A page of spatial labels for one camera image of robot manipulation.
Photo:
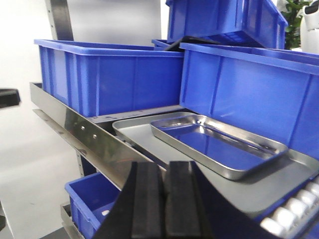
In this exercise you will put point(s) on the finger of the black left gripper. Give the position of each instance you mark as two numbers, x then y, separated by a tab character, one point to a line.
9	97

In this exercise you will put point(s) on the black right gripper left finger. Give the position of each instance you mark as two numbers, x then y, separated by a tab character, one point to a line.
138	212

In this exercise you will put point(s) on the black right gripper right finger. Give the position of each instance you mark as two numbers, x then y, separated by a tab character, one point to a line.
195	209

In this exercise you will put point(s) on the small shiny silver tray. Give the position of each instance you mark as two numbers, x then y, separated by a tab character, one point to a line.
229	151

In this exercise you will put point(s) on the blue bin lower left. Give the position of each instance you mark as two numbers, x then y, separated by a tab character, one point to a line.
91	199

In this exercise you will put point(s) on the large matte grey tray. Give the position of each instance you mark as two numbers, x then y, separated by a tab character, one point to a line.
253	194

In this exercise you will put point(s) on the blue plastic bin behind tray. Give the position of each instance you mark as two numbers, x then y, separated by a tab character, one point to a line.
98	79

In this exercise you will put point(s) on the white conveyor rollers right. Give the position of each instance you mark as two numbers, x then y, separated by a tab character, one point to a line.
296	216

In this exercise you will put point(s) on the blue plastic bin right rear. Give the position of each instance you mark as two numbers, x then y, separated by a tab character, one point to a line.
273	93

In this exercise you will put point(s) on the tilted blue bin on top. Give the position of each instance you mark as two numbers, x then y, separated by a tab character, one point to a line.
252	23

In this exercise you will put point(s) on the stainless steel shelf front rail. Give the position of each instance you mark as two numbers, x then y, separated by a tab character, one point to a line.
108	154

